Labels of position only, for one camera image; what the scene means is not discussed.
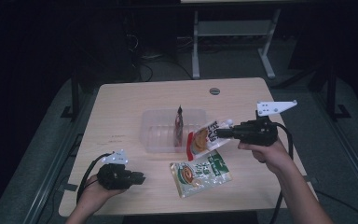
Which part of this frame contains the white desk frame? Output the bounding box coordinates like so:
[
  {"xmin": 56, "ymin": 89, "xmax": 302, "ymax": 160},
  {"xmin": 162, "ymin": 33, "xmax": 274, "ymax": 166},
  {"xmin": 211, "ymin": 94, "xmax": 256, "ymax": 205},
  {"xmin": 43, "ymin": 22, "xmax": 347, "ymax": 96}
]
[{"xmin": 180, "ymin": 0, "xmax": 311, "ymax": 80}]

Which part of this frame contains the black floor cable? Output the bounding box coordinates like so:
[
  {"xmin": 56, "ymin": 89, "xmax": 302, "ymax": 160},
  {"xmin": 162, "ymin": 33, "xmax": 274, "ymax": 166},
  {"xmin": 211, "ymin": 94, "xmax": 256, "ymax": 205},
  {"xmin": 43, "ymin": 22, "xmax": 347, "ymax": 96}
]
[
  {"xmin": 135, "ymin": 57, "xmax": 194, "ymax": 82},
  {"xmin": 315, "ymin": 189, "xmax": 358, "ymax": 224}
]

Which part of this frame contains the person's left hand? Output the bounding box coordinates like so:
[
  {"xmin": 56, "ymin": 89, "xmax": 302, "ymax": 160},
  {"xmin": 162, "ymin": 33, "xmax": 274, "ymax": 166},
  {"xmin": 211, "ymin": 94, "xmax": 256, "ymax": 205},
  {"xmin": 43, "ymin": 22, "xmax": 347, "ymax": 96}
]
[{"xmin": 76, "ymin": 174, "xmax": 129, "ymax": 216}]

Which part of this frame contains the black metal stand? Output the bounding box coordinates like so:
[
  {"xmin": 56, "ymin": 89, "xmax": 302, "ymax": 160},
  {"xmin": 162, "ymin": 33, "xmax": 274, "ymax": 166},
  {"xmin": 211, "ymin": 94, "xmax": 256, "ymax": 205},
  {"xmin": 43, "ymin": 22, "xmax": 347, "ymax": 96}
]
[
  {"xmin": 321, "ymin": 62, "xmax": 352, "ymax": 121},
  {"xmin": 60, "ymin": 69, "xmax": 82, "ymax": 122}
]

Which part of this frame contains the right hand-held gripper black cable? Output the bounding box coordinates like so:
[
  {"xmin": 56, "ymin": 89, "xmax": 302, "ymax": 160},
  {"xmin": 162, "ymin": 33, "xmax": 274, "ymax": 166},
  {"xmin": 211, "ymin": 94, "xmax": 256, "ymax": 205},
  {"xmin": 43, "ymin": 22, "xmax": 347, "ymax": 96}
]
[{"xmin": 268, "ymin": 122, "xmax": 295, "ymax": 224}]

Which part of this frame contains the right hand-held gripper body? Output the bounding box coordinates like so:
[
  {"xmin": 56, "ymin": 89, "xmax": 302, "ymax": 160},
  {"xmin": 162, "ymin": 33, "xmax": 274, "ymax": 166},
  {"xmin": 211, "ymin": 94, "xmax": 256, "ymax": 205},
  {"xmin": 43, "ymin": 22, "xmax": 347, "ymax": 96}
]
[{"xmin": 233, "ymin": 99, "xmax": 298, "ymax": 147}]

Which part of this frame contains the clear plastic container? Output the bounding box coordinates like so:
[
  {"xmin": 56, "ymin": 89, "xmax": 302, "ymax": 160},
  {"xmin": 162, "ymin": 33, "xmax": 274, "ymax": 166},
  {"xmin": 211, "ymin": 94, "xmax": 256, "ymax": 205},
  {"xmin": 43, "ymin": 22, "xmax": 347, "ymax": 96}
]
[{"xmin": 139, "ymin": 107, "xmax": 209, "ymax": 154}]

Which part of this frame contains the person's right hand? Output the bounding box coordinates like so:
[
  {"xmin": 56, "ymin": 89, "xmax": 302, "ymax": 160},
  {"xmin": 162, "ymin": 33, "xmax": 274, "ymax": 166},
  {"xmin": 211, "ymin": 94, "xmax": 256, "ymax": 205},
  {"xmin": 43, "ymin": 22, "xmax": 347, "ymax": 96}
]
[{"xmin": 237, "ymin": 136, "xmax": 295, "ymax": 175}]

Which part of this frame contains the red and black snack packet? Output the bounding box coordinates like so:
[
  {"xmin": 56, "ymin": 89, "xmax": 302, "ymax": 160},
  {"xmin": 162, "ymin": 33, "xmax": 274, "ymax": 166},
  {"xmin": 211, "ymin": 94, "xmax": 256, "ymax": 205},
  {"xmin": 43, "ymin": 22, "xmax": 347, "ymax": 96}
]
[{"xmin": 172, "ymin": 105, "xmax": 186, "ymax": 148}]

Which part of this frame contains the green and white snack packet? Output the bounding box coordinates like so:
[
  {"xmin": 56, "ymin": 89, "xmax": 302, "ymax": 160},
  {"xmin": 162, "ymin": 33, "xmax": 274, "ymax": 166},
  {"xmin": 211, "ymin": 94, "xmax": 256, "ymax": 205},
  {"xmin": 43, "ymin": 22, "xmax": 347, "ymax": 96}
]
[{"xmin": 169, "ymin": 149, "xmax": 233, "ymax": 199}]

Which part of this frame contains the left hand-held gripper black cable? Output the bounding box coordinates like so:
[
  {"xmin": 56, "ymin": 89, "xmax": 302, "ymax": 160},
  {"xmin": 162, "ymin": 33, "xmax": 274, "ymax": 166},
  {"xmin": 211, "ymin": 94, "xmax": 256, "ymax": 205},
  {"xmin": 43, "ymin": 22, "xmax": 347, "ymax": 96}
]
[{"xmin": 76, "ymin": 152, "xmax": 113, "ymax": 204}]

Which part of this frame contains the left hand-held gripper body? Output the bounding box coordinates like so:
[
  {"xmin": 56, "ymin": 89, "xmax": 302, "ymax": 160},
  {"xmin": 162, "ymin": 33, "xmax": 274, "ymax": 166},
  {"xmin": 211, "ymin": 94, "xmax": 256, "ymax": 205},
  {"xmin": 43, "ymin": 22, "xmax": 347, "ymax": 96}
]
[{"xmin": 96, "ymin": 148, "xmax": 138, "ymax": 190}]

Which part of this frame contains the white and red snack packet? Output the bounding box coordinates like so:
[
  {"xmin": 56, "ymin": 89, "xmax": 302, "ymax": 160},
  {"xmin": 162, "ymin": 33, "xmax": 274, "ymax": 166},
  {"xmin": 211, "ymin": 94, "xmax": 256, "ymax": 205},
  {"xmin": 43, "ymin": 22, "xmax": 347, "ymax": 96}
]
[{"xmin": 186, "ymin": 119, "xmax": 235, "ymax": 162}]

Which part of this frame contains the hand-held gripper black cable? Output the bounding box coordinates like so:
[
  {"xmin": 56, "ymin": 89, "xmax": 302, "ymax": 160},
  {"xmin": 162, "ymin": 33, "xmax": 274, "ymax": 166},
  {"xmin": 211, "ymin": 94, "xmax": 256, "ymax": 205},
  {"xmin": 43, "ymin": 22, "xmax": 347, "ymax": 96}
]
[
  {"xmin": 268, "ymin": 122, "xmax": 295, "ymax": 224},
  {"xmin": 76, "ymin": 152, "xmax": 113, "ymax": 204}
]

